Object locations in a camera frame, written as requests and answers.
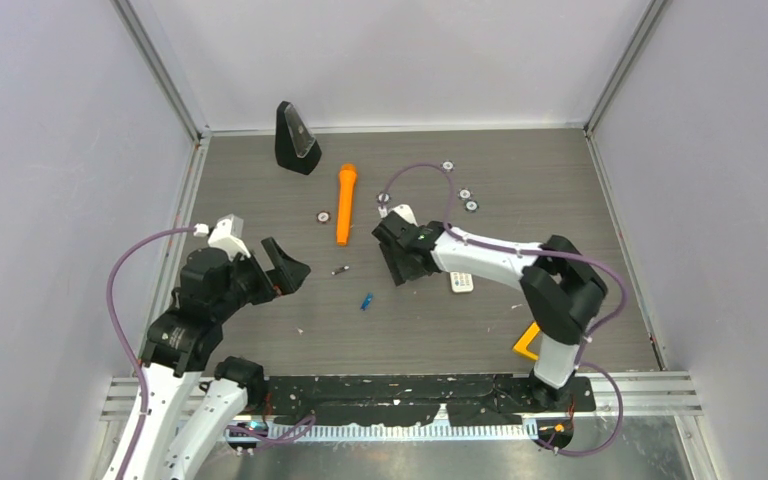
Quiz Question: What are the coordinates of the black wedge stand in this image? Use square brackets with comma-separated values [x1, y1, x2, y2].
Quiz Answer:
[274, 101, 322, 175]

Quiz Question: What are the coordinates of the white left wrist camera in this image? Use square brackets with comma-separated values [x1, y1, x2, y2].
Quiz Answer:
[193, 214, 251, 260]

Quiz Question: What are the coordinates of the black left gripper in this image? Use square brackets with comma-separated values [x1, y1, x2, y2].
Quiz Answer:
[214, 236, 310, 319]

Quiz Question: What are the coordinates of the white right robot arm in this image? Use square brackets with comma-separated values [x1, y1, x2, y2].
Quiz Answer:
[372, 211, 608, 411]

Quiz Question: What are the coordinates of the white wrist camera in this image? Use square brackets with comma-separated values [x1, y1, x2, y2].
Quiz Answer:
[378, 204, 417, 225]
[193, 214, 251, 260]

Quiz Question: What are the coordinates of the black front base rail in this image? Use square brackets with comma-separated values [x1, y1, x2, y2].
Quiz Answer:
[254, 373, 596, 427]

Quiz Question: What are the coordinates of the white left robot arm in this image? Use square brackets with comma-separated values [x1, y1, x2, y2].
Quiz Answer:
[104, 237, 311, 479]

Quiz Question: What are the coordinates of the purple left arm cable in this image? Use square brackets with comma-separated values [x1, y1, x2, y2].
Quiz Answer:
[105, 227, 200, 480]

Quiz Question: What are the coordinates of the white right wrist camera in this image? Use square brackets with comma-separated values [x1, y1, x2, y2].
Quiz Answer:
[378, 204, 417, 225]

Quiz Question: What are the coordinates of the yellow triangular frame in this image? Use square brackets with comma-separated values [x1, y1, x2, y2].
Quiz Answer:
[512, 322, 541, 362]

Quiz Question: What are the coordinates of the blue battery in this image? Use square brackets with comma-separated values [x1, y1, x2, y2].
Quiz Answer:
[360, 293, 374, 311]

